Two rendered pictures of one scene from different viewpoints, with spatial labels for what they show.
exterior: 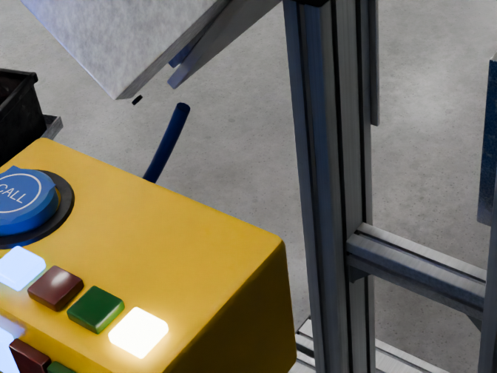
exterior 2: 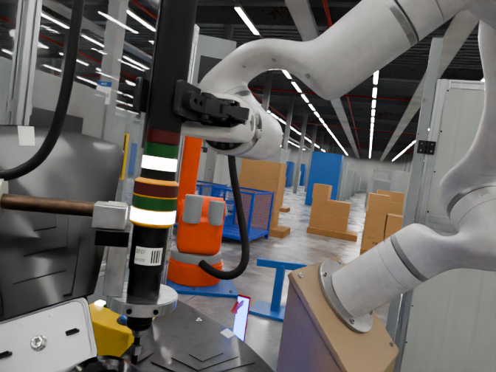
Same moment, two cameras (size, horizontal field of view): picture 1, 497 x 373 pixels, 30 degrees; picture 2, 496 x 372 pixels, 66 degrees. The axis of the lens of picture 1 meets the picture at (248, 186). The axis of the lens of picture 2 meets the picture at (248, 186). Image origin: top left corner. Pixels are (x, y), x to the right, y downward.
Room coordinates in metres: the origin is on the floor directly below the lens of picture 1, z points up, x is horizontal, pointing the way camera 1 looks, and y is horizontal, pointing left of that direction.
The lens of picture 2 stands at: (1.17, 0.01, 1.44)
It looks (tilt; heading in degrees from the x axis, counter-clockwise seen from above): 3 degrees down; 158
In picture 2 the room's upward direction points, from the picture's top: 8 degrees clockwise
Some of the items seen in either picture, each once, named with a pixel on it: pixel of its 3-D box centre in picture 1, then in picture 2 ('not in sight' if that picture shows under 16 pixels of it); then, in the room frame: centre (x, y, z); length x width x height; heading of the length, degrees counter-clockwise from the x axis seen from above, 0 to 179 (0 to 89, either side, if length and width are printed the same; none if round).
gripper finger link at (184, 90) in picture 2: not in sight; (204, 104); (0.79, 0.10, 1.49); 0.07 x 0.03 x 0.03; 139
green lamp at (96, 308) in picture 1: (95, 309); not in sight; (0.27, 0.07, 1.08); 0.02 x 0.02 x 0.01; 49
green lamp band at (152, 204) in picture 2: not in sight; (154, 201); (0.78, 0.07, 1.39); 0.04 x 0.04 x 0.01
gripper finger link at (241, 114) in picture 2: not in sight; (227, 114); (0.75, 0.14, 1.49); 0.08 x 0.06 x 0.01; 19
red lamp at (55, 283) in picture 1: (55, 288); not in sight; (0.28, 0.09, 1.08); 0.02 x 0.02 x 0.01; 49
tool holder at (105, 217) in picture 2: not in sight; (137, 255); (0.78, 0.06, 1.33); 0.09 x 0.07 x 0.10; 84
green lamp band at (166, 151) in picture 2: not in sight; (161, 150); (0.78, 0.07, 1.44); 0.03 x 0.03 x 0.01
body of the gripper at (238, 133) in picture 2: not in sight; (212, 117); (0.70, 0.14, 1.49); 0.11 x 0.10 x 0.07; 139
